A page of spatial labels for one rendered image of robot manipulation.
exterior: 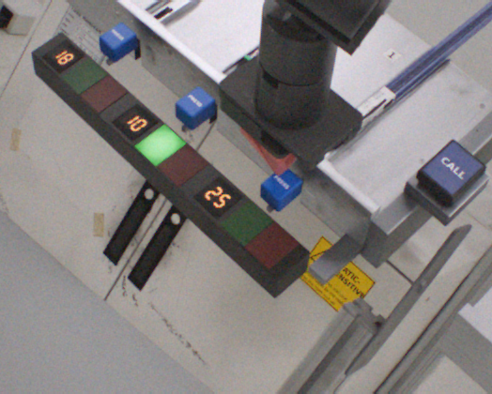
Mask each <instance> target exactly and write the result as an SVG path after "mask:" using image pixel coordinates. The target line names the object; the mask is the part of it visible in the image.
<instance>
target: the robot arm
mask: <svg viewBox="0 0 492 394"><path fill-rule="evenodd" d="M391 2H392V0H264V3H263V6H262V11H261V22H260V30H261V32H260V42H259V53H258V54H257V55H256V56H255V57H253V58H252V59H251V60H249V61H248V62H246V63H245V64H244V65H242V66H240V67H238V68H236V69H235V70H234V71H232V72H231V73H230V74H228V75H227V76H226V77H225V78H224V79H222V80H221V81H220V84H219V96H220V97H221V102H220V108H221V110H222V112H223V113H224V114H226V115H227V116H228V117H229V118H231V119H233V120H234V121H235V122H236V123H237V124H238V125H239V126H240V127H239V131H240V132H241V133H242V134H243V135H244V137H245V138H246V139H247V140H248V141H249V142H250V144H251V145H252V146H253V147H254V149H255V150H256V151H257V152H258V153H259V154H260V156H261V157H262V158H263V159H264V161H265V162H266V163H267V164H268V165H269V166H270V168H271V169H272V170H273V171H274V172H275V173H276V174H277V175H279V174H281V173H282V172H284V171H285V170H286V169H287V168H289V167H290V166H291V165H292V164H293V162H294V161H295V160H296V159H298V160H299V161H300V162H301V163H302V164H304V165H303V169H304V170H313V169H314V168H315V167H316V166H318V165H319V164H320V163H321V162H323V160H324V158H325V155H326V154H327V153H328V152H329V151H331V150H332V149H333V148H334V147H335V146H336V145H338V144H339V143H341V144H343V145H345V144H347V143H348V142H349V141H350V140H351V139H352V138H355V137H356V136H357V134H358V132H359V131H360V130H361V126H362V122H363V118H364V117H363V114H362V113H361V112H360V111H359V110H356V109H355V108H354V107H353V106H351V105H350V104H349V103H348V102H347V101H345V100H344V99H343V98H342V97H340V96H339V95H338V94H337V93H335V91H334V90H333V89H332V88H331V83H332V81H331V79H332V73H333V69H334V64H335V60H336V55H337V50H338V47H340V48H342V50H343V51H345V52H346V53H348V54H349V55H352V54H353V53H354V52H356V51H357V49H358V48H360V46H361V42H362V41H363V40H364V39H365V38H366V37H367V35H368V34H369V33H370V32H369V31H370V30H372V28H374V27H375V26H376V23H377V22H378V19H379V18H380V17H381V15H384V14H385V11H386V9H387V7H388V6H389V5H390V4H391Z"/></svg>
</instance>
